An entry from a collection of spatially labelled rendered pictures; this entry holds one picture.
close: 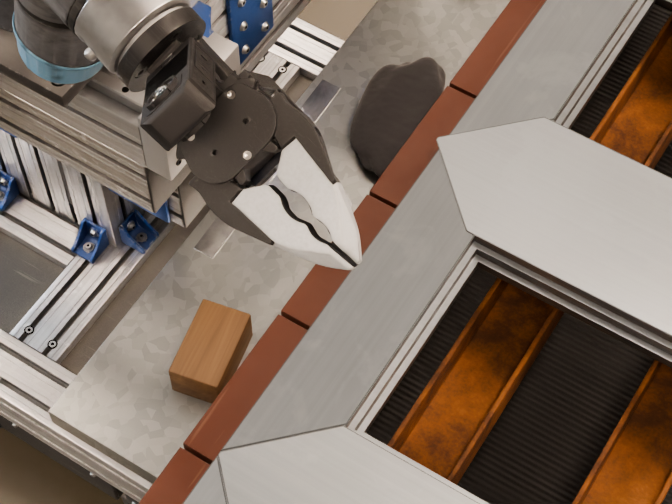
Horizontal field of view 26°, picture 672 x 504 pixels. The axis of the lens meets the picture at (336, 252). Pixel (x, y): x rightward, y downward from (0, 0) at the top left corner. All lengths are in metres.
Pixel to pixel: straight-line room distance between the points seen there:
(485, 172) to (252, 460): 0.42
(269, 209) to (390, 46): 0.98
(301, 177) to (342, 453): 0.52
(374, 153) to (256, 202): 0.83
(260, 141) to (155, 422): 0.73
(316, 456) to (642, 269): 0.40
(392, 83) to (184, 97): 0.97
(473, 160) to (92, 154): 0.42
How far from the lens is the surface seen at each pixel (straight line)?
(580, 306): 1.56
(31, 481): 2.40
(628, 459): 1.66
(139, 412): 1.66
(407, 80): 1.87
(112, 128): 1.54
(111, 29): 1.01
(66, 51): 1.13
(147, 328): 1.71
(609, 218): 1.60
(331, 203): 0.97
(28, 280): 2.33
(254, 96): 0.98
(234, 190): 0.99
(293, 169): 0.97
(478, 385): 1.67
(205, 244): 1.76
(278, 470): 1.44
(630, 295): 1.56
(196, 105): 0.91
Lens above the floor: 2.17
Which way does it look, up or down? 58 degrees down
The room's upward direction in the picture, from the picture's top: straight up
